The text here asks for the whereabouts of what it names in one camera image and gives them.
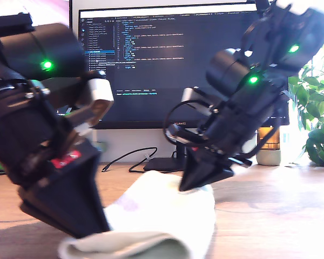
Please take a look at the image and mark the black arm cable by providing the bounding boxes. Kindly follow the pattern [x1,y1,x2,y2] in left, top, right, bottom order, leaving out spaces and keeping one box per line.
[241,118,281,160]

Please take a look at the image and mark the amber glass lamp grey base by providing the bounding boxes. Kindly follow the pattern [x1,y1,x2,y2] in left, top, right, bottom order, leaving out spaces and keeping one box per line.
[256,126,282,167]

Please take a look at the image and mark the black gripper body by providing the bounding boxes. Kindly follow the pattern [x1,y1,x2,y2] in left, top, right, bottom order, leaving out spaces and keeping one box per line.
[0,107,92,189]
[196,85,284,160]

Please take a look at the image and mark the black Huawei monitor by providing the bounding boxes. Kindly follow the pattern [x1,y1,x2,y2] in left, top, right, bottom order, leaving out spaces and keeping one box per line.
[77,2,290,130]

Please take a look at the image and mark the black camera cable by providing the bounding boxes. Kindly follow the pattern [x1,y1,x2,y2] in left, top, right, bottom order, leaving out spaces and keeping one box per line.
[163,99,217,148]

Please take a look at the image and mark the pale grey wrist camera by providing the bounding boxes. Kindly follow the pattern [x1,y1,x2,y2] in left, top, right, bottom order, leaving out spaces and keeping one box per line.
[181,86,215,117]
[56,77,115,133]

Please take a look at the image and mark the black monitor stand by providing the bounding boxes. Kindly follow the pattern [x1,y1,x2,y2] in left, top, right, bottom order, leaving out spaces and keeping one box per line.
[143,140,187,172]

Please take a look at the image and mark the green leafy houseplant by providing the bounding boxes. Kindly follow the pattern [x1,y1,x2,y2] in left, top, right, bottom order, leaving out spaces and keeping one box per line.
[287,35,324,169]

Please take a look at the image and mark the black USB cable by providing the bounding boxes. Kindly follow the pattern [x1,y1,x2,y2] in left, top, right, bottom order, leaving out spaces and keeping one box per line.
[101,147,159,174]

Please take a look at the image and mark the pastel checked fluffy tea towel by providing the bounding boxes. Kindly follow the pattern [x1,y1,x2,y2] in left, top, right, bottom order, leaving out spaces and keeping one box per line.
[58,170,217,259]

